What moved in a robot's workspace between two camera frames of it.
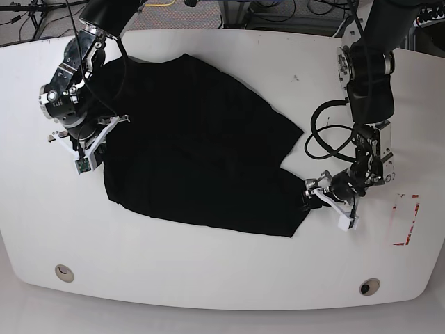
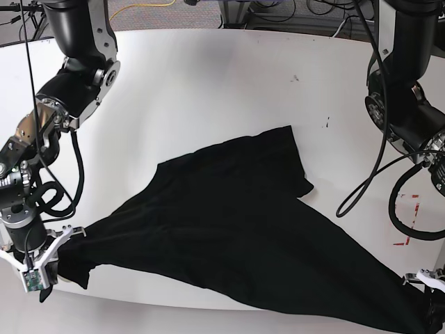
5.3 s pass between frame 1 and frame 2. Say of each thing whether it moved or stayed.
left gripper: moved
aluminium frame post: stayed
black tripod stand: stayed
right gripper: moved
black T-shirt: moved
